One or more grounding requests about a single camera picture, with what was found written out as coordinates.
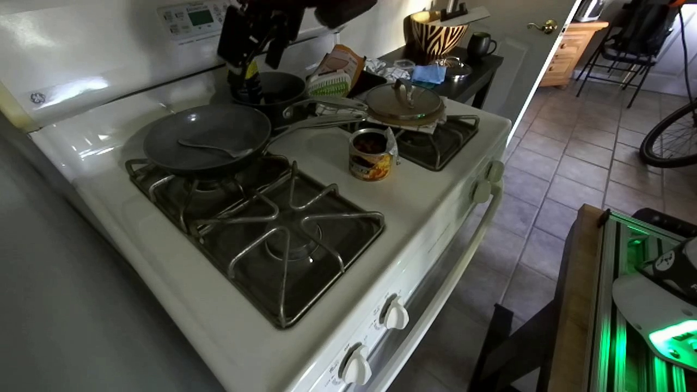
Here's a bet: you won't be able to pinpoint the wooden board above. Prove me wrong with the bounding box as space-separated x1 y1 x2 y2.
546 203 610 392

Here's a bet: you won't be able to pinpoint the white GE gas stove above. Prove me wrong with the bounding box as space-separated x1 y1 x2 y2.
0 0 515 392

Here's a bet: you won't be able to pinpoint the small black pan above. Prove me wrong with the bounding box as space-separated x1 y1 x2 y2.
228 70 371 125

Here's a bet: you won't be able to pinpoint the crumpled aluminium foil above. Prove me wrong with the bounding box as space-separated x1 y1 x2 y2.
365 57 417 85

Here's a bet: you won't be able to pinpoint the large black burner grate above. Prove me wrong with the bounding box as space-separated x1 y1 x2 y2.
124 150 389 330

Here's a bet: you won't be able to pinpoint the blue cloth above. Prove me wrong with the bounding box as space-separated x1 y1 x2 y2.
410 63 448 89

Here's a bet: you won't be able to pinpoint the zebra pattern bowl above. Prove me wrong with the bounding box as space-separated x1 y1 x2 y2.
401 9 472 60

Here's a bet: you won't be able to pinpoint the white oven door handle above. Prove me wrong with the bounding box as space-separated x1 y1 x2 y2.
361 185 505 392

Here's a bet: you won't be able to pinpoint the glass pot lid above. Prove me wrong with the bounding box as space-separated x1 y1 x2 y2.
359 81 448 134

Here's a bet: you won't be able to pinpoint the wooden cabinet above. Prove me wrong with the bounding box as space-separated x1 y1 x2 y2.
540 20 612 91

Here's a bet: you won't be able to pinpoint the green lit aluminium frame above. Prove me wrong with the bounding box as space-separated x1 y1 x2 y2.
590 207 697 392

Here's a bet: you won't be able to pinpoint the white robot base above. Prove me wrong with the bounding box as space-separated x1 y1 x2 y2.
610 232 697 374

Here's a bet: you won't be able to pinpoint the black metal chair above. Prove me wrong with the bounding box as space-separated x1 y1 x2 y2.
575 0 683 110

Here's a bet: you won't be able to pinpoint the black stand legs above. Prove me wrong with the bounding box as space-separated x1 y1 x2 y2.
466 297 562 392

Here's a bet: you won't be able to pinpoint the grey frying pan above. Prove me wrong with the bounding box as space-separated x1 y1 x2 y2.
141 101 368 177

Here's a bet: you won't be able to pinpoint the clear glass bowl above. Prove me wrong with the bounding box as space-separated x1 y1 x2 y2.
433 54 472 89

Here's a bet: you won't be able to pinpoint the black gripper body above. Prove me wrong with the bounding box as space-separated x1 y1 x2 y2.
234 0 309 43

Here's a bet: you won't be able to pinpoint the brass door knob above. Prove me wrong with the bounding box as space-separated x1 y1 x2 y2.
528 17 560 37

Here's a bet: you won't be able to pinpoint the yellow topped dark can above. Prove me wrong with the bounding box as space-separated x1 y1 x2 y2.
226 59 269 105

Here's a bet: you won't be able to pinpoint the white stove knob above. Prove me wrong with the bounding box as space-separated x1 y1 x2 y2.
377 294 413 333
337 342 376 389
471 179 496 204
483 159 507 185

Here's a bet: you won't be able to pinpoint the bicycle wheel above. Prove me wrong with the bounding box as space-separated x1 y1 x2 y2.
636 99 697 170

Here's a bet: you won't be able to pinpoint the open tin can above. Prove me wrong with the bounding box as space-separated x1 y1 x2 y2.
347 125 401 183

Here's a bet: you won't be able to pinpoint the cardboard food box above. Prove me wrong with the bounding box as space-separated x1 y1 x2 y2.
307 43 368 99

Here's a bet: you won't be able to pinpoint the black mug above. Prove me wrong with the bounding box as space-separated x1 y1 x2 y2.
466 31 502 64

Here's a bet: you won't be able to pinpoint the small black burner grate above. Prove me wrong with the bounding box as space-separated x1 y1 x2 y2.
341 110 481 174

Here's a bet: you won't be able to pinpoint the metal spoon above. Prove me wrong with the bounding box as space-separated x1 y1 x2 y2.
177 134 255 161

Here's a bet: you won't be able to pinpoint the grey door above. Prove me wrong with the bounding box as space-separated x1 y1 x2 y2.
464 0 584 143

